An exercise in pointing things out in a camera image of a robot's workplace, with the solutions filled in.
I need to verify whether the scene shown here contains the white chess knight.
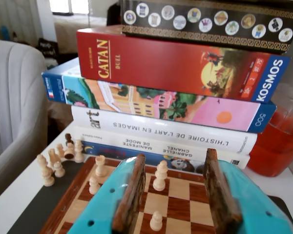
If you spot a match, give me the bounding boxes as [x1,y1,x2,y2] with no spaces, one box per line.
[48,148,61,169]

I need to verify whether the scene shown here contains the blue illustrated puzzle box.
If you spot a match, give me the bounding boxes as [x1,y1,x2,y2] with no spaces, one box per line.
[41,57,277,134]

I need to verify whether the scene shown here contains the blue Dodo book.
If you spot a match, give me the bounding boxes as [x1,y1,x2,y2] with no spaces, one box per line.
[80,140,206,175]

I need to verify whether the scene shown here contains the wooden chess board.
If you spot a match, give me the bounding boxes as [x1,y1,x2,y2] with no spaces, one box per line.
[39,156,218,234]

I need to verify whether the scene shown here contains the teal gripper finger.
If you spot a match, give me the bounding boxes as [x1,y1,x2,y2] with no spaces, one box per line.
[203,148,293,234]
[67,154,147,234]

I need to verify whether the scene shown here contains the toppled white chess piece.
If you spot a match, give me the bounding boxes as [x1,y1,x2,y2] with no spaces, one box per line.
[63,142,75,160]

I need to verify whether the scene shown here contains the red Catan Duel box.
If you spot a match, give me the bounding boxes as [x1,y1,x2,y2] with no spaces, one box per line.
[76,26,292,103]

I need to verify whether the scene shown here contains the black bag white lettering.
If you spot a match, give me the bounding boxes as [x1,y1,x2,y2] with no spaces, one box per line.
[37,38,59,59]

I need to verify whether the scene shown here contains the clear container red contents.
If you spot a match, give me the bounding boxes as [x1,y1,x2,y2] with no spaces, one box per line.
[246,82,293,177]

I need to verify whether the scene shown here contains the bright window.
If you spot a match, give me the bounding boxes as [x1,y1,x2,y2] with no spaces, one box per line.
[50,0,90,14]

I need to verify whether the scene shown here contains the white tall chess piece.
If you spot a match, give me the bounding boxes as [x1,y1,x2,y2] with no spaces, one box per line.
[36,154,48,173]

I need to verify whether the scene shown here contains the beige bed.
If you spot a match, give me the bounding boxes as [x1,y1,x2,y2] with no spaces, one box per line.
[53,14,108,54]

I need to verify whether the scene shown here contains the white art history book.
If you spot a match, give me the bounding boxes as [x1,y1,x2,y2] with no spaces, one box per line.
[70,104,258,154]

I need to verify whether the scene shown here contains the dark grey rubber mat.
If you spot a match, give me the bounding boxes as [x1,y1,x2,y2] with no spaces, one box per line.
[7,158,293,234]

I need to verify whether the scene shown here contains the grey armchair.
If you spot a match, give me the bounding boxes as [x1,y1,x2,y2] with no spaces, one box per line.
[0,36,49,203]

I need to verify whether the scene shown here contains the white chess bishop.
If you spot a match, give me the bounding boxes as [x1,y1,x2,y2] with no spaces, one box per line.
[74,139,85,163]

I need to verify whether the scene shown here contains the white Gabrielle Chanel book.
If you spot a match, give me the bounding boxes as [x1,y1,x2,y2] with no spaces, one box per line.
[72,125,251,169]

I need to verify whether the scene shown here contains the blue bottle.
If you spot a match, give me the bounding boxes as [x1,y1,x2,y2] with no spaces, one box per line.
[0,25,10,41]

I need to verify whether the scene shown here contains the black game box greek pattern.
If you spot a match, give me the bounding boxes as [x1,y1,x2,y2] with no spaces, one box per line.
[119,0,293,56]

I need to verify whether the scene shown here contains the dark brown chess pawn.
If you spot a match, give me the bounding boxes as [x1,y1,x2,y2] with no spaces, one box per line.
[64,133,74,147]

